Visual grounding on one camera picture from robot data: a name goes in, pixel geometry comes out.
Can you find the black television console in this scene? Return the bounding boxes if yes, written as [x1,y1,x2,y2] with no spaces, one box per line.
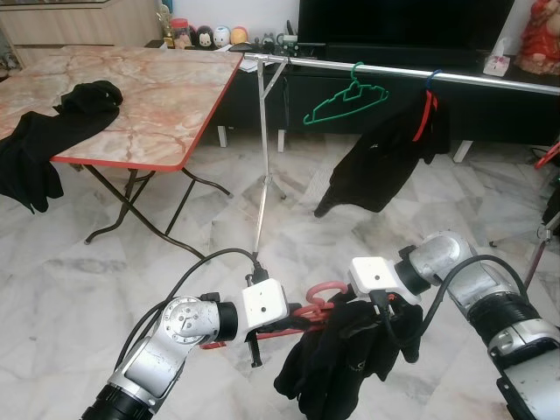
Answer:
[217,42,560,151]

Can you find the green topped electronics board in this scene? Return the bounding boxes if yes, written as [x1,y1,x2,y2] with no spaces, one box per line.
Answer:
[252,31,300,59]

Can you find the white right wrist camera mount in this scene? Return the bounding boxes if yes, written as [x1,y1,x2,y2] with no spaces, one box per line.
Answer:
[347,255,406,299]

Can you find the black garment on table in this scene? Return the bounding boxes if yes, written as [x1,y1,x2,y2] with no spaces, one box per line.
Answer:
[0,80,124,215]

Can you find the black shirt red collar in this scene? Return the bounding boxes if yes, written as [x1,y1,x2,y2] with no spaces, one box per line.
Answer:
[313,87,452,219]

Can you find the green plastic hanger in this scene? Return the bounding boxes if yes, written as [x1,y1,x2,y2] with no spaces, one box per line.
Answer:
[303,62,391,127]

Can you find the light wooden cabinet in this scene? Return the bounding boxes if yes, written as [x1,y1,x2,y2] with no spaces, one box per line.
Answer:
[0,0,164,67]

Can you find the red fortune god figurine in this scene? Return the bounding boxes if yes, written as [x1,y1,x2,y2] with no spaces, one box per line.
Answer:
[517,0,560,76]

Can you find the silver metal clothes rack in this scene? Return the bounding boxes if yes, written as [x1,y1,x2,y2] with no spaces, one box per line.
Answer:
[241,51,560,291]

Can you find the white papers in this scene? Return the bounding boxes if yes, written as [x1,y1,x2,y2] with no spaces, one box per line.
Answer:
[234,56,265,74]

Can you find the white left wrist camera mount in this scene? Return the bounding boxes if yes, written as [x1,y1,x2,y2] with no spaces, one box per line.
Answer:
[241,278,291,336]

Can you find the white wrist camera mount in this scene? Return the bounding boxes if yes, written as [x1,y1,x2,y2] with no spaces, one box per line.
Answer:
[347,255,406,299]
[241,278,291,336]

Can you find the marble top folding table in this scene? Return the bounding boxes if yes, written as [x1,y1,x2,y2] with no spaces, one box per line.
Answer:
[0,45,244,262]

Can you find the gold ornament statuette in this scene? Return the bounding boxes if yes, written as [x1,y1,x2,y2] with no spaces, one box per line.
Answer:
[157,3,174,46]

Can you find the glass jar red lid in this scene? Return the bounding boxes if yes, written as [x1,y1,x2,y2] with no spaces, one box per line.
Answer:
[170,17,194,50]

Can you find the black flat television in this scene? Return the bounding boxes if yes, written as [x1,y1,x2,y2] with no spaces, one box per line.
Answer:
[297,0,516,50]

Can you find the blue plastic hanger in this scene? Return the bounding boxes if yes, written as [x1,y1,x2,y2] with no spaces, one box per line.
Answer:
[424,69,445,92]

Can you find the black haired round doll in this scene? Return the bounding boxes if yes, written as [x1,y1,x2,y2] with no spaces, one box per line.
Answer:
[193,25,216,50]

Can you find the white tissue box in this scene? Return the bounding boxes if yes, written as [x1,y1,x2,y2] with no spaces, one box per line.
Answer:
[483,38,514,79]

